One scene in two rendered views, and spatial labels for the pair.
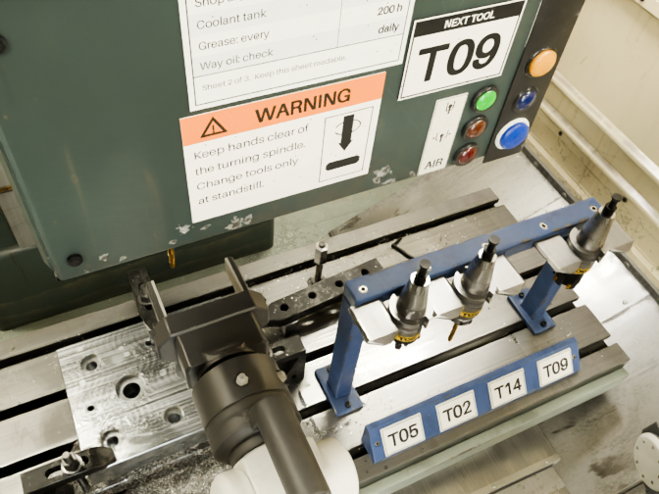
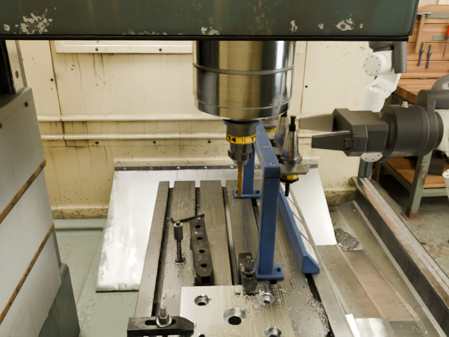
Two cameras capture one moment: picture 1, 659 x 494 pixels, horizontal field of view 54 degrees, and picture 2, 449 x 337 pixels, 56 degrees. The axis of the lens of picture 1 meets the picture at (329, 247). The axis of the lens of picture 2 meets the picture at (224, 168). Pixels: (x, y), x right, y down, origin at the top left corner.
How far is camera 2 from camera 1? 90 cm
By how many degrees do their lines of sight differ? 53
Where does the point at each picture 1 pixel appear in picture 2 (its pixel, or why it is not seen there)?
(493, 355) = not seen: hidden behind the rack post
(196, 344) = (371, 122)
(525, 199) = not seen: hidden behind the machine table
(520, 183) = (155, 180)
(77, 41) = not seen: outside the picture
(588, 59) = (147, 95)
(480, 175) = (133, 194)
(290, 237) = (81, 314)
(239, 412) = (424, 109)
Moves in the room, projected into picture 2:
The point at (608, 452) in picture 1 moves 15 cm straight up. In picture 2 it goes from (313, 222) to (317, 188)
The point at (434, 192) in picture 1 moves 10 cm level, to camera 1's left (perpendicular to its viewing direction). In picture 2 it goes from (123, 218) to (106, 231)
